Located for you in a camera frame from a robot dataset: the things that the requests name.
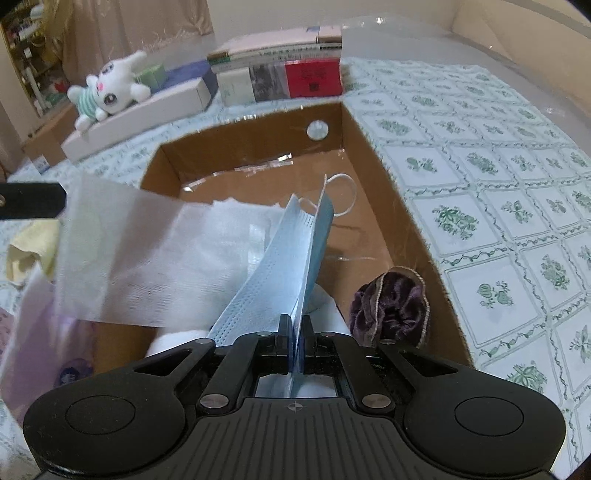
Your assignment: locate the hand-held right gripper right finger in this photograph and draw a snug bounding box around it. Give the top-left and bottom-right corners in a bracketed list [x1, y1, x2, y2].
[295, 318, 462, 411]

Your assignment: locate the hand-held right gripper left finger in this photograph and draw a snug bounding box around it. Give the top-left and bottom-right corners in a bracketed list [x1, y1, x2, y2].
[124, 314, 294, 411]

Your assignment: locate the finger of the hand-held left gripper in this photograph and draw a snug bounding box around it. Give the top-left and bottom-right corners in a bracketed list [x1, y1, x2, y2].
[0, 182, 66, 221]

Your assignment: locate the blue face mask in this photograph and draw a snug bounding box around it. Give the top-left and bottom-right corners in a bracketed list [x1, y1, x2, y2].
[208, 173, 358, 400]

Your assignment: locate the purple velvet scrunchie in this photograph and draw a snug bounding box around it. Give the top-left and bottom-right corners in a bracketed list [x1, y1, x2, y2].
[348, 267, 430, 349]

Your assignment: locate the white tissue sheet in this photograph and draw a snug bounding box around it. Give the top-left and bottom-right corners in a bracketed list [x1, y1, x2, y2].
[55, 173, 287, 329]

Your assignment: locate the purple tissue pack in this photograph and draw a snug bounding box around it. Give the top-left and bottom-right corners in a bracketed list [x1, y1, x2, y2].
[0, 272, 100, 416]

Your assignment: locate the brown cardboard box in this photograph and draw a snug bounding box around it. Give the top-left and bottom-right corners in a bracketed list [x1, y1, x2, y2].
[92, 99, 474, 370]

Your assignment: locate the pale yellow cloth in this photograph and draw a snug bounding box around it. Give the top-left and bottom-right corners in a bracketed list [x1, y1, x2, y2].
[6, 220, 62, 283]

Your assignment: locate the closed brown cardboard carton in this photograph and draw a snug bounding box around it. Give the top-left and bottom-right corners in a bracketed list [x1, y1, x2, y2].
[21, 102, 86, 175]

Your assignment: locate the white bunny plush toy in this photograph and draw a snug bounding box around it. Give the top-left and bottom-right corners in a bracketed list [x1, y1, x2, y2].
[67, 51, 152, 132]

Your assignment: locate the long white box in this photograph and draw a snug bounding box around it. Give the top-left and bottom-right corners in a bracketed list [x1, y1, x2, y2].
[61, 76, 213, 162]

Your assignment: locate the cluttered shelf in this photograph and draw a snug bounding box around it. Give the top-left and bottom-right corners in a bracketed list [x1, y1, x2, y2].
[0, 0, 70, 118]

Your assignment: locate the small green box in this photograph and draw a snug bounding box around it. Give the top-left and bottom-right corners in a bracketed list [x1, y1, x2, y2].
[139, 62, 167, 90]

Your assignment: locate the beige curtain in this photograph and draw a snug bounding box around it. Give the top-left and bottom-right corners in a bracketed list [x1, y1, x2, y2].
[60, 0, 214, 65]

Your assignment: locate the blue flat box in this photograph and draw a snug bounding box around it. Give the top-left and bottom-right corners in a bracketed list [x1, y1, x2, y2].
[157, 59, 220, 102]

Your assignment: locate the small white box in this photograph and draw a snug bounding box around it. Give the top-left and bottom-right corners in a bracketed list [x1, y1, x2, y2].
[217, 69, 256, 105]

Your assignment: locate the green floral tablecloth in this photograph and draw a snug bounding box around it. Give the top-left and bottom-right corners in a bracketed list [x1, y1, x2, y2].
[0, 58, 591, 462]

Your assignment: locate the dark printed box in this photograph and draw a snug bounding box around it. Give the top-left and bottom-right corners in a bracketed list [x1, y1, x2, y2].
[252, 62, 290, 101]

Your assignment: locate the red box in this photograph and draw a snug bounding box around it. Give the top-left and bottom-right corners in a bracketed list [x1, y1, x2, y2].
[284, 59, 344, 98]

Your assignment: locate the pale cover book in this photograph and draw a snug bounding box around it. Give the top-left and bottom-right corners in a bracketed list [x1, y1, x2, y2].
[207, 25, 320, 63]

